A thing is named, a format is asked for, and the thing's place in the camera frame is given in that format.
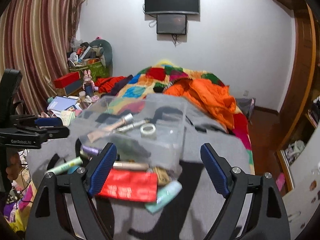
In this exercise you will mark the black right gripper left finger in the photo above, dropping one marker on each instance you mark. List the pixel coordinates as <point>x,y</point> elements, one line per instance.
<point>49,218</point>

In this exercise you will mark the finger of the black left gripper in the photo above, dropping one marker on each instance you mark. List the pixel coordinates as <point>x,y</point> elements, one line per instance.
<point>48,121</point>
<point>45,133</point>

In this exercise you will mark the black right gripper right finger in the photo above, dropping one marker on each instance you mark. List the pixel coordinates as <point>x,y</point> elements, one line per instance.
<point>267,217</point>

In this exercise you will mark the light green tube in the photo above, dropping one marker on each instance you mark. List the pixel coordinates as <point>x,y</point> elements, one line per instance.
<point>60,169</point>

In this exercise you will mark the red glossy packet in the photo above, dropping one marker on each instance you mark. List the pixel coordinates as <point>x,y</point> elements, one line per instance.
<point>130,185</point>

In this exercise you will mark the silver cosmetic pen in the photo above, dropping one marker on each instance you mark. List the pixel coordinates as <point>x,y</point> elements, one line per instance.
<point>131,126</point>

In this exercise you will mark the beige cosmetic tube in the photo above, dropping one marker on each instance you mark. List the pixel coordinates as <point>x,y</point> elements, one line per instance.
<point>95,135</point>

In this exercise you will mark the gold lipstick tube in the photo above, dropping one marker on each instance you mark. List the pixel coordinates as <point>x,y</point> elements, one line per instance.
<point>131,166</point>

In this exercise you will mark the mint green tube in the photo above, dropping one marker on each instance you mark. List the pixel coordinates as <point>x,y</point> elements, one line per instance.
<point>164,196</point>

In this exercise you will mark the white tape roll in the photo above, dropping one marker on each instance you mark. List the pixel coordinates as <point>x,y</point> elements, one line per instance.
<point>148,130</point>

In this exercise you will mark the small brown card packet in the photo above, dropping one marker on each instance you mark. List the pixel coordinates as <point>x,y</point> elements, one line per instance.
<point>162,176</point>

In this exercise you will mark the clear plastic storage box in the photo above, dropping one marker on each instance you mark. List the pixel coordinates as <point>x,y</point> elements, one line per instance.
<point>165,112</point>

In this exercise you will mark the person's left hand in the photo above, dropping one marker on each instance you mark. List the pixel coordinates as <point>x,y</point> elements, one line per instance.
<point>15,167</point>

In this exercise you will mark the blue notebook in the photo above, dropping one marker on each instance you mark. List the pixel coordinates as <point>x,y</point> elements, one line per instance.
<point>61,103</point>

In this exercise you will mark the pink slipper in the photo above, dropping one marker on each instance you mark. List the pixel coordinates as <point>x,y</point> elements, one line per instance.
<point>280,181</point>

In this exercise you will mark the red long box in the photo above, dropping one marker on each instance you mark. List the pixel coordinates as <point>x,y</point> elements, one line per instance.
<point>67,79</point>

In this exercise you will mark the pink rabbit toy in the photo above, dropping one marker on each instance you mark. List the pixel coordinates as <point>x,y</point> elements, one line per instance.
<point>88,84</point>

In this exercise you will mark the red clothing heap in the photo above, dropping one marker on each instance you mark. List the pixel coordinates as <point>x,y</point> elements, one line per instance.
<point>105,84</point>

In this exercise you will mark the green storage box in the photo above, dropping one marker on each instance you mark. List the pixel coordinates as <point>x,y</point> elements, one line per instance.
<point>97,70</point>

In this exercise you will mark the dark purple garment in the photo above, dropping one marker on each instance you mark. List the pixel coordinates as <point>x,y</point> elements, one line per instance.
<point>119,85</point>

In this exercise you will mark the striped curtain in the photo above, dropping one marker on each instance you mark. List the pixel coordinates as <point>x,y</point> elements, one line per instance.
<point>35,39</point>

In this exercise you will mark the wooden door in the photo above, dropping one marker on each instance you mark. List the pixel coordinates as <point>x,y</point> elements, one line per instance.
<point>303,76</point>

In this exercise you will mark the grey neck pillow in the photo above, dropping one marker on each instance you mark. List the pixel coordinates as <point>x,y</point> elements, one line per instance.
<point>103,50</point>

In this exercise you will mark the wooden wardrobe shelf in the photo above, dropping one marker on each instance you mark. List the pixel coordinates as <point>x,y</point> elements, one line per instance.
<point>309,125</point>

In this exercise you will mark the grey black blanket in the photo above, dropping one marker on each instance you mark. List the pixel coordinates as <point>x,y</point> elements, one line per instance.
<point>189,215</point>

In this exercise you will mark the colourful patchwork quilt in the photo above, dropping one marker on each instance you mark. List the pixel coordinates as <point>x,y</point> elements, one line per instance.
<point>155,79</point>

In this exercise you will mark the orange puffer jacket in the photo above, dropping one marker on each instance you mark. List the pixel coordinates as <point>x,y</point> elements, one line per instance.
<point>210,98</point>

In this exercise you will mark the small wall monitor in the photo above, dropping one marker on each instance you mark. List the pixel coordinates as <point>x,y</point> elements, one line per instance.
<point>171,24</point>

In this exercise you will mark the large wall television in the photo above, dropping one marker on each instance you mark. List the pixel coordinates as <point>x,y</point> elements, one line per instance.
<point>191,7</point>

